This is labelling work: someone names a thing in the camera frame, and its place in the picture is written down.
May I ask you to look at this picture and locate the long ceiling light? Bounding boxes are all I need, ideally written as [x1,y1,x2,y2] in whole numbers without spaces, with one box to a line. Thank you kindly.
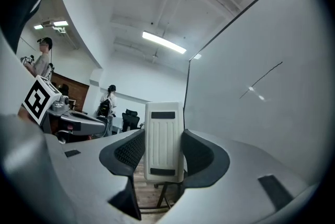
[141,30,187,55]

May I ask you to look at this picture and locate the whiteboard stand legs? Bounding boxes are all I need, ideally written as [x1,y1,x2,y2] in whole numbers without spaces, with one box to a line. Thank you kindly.
[138,181,184,214]

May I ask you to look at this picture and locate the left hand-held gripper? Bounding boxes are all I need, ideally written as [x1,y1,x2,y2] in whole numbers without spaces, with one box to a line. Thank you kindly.
[21,74,107,144]

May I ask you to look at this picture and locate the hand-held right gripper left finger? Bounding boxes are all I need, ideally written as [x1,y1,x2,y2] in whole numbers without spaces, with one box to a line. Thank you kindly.
[44,128,146,224]

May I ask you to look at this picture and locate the black office chair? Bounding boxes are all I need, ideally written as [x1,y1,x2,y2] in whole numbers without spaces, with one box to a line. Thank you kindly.
[121,108,144,132]

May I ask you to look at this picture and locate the white whiteboard with black frame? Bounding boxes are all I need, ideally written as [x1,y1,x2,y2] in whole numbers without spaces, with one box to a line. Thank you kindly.
[182,0,329,188]

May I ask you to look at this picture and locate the person's left forearm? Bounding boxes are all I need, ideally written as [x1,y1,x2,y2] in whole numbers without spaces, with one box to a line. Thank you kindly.
[17,106,36,122]

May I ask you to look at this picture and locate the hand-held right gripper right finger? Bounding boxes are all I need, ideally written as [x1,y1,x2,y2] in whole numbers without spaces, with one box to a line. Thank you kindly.
[156,128,311,224]

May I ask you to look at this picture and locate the white whiteboard eraser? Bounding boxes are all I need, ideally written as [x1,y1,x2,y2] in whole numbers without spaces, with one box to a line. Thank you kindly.
[143,101,185,183]

